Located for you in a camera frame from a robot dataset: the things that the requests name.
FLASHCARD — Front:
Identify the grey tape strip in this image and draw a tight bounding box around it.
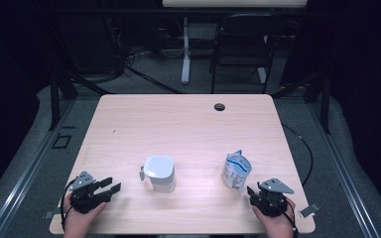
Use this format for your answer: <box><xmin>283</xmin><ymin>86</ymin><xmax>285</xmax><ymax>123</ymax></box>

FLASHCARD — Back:
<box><xmin>43</xmin><ymin>207</ymin><xmax>63</xmax><ymax>220</ymax></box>
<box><xmin>298</xmin><ymin>202</ymin><xmax>321</xmax><ymax>218</ymax></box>

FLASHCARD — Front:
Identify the black metal stand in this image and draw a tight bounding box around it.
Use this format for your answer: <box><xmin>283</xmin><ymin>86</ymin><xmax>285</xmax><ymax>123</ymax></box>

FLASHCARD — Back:
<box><xmin>271</xmin><ymin>70</ymin><xmax>331</xmax><ymax>135</ymax></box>
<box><xmin>48</xmin><ymin>65</ymin><xmax>113</xmax><ymax>132</ymax></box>

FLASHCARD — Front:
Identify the bundle of black floor cables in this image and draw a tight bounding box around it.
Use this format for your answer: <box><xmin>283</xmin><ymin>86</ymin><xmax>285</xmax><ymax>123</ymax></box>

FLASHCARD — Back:
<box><xmin>122</xmin><ymin>46</ymin><xmax>187</xmax><ymax>95</ymax></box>

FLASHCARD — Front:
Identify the person's right hand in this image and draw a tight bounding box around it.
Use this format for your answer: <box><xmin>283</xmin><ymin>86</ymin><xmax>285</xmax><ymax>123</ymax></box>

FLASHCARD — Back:
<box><xmin>251</xmin><ymin>197</ymin><xmax>297</xmax><ymax>232</ymax></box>

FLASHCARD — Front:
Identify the aluminium floor rail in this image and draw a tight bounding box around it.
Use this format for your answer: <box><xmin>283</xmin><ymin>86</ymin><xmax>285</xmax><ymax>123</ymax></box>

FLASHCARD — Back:
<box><xmin>306</xmin><ymin>102</ymin><xmax>381</xmax><ymax>238</ymax></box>
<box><xmin>0</xmin><ymin>98</ymin><xmax>77</xmax><ymax>238</ymax></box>

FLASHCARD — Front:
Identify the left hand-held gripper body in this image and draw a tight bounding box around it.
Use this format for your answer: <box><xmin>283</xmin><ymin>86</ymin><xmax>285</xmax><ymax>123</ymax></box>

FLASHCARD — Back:
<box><xmin>68</xmin><ymin>171</ymin><xmax>113</xmax><ymax>214</ymax></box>

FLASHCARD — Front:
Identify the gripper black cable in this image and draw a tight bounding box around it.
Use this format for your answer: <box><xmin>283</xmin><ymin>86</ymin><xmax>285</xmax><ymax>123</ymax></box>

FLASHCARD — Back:
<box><xmin>60</xmin><ymin>178</ymin><xmax>78</xmax><ymax>232</ymax></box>
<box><xmin>279</xmin><ymin>196</ymin><xmax>301</xmax><ymax>237</ymax></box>

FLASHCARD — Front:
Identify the person's left hand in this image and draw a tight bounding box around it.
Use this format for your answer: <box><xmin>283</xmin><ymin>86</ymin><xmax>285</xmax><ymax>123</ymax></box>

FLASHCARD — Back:
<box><xmin>63</xmin><ymin>194</ymin><xmax>108</xmax><ymax>232</ymax></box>

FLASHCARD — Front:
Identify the black floor cable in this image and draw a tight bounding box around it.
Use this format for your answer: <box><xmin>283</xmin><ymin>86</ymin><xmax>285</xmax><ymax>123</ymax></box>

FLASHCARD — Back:
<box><xmin>281</xmin><ymin>122</ymin><xmax>315</xmax><ymax>187</ymax></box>

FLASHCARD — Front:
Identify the white and blue pouch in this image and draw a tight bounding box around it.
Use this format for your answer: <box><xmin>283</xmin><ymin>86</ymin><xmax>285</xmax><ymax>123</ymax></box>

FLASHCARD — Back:
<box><xmin>221</xmin><ymin>149</ymin><xmax>253</xmax><ymax>195</ymax></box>

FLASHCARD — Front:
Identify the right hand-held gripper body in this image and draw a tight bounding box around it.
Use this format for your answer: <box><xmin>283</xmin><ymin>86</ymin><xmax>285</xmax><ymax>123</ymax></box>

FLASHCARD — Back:
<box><xmin>249</xmin><ymin>178</ymin><xmax>295</xmax><ymax>217</ymax></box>

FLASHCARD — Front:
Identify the black floor outlet frame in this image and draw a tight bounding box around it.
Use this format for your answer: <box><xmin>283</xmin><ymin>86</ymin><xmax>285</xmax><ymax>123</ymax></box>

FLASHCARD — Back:
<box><xmin>52</xmin><ymin>133</ymin><xmax>72</xmax><ymax>150</ymax></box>

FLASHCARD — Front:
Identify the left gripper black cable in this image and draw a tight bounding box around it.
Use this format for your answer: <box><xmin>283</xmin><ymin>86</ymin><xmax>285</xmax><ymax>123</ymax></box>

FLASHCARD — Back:
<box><xmin>60</xmin><ymin>178</ymin><xmax>78</xmax><ymax>232</ymax></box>

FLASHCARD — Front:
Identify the black folding chair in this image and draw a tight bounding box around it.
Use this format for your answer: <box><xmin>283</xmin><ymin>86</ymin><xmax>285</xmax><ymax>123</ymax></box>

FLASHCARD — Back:
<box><xmin>209</xmin><ymin>13</ymin><xmax>287</xmax><ymax>94</ymax></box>

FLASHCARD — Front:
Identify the clear container with white lid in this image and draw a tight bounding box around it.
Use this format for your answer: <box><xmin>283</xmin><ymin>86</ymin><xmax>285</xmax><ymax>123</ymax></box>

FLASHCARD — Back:
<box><xmin>139</xmin><ymin>155</ymin><xmax>177</xmax><ymax>193</ymax></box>

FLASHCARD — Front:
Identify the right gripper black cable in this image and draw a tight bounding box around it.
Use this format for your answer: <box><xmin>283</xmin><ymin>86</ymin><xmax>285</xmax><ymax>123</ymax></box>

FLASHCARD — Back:
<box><xmin>279</xmin><ymin>196</ymin><xmax>301</xmax><ymax>237</ymax></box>

